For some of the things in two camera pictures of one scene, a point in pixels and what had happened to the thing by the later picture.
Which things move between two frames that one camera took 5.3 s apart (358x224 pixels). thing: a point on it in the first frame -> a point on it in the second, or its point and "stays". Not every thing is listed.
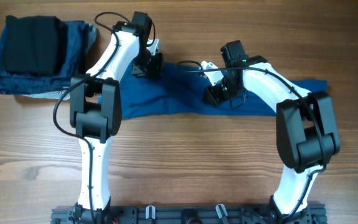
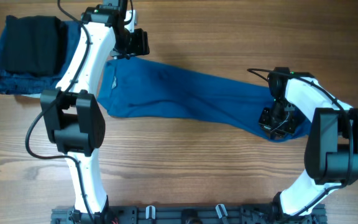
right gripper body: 221,91 -> 278,119
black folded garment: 34,44 stays
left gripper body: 145,65 -> 132,45
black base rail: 189,214 stays
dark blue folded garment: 4,82 stays
